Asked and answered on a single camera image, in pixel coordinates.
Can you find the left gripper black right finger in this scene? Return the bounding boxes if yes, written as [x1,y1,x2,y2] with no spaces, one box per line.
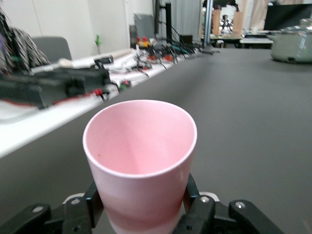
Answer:
[174,173,286,234]

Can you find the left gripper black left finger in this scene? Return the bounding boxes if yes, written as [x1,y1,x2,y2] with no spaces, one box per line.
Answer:
[0,181,104,234]

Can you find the pink plastic cup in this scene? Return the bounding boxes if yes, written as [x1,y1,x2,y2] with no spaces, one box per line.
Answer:
[82,99,198,234]

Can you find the white side table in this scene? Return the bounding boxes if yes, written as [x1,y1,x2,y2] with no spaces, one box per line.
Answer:
[0,47,204,159]

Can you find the dark grey table cover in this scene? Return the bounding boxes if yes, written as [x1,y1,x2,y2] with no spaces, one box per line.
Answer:
[0,47,312,234]

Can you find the red clip lead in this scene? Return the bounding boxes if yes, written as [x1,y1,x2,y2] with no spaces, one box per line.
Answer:
[53,88,105,104]

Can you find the beige oval device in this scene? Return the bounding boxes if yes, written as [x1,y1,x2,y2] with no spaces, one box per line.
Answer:
[58,58,73,68]

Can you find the grey office chair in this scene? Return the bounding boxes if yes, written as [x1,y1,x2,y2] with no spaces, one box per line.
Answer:
[31,36,73,61]

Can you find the person in zebra-pattern top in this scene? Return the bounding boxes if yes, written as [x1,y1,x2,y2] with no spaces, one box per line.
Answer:
[0,12,51,74]

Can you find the green clip on stick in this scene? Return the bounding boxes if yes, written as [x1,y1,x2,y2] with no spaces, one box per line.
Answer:
[94,34,102,55]

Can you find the yellow emergency stop box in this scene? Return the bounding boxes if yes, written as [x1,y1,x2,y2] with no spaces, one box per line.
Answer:
[137,36,151,48]

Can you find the pale green cooking pot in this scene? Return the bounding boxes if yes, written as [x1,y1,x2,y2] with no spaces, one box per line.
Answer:
[267,32,312,64]

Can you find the dark grey cylinder roll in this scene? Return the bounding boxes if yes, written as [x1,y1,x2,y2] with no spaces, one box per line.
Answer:
[129,24,137,48]

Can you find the brown cardboard panel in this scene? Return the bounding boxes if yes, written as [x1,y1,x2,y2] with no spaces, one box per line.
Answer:
[233,11,245,38]
[212,8,221,35]

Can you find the black monitor on stand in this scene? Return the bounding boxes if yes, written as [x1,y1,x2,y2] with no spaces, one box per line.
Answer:
[153,0,173,41]

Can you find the grey foam panel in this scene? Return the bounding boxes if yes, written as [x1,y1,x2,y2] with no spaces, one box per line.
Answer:
[133,13,156,39]

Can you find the grey vertical blinds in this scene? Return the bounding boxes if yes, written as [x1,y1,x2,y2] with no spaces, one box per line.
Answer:
[170,0,203,41]

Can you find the black flat monitor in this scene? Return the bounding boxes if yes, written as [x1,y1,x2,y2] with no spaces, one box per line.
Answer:
[264,3,312,31]

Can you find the black cable bundle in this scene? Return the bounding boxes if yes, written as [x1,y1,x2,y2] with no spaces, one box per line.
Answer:
[135,36,203,72]

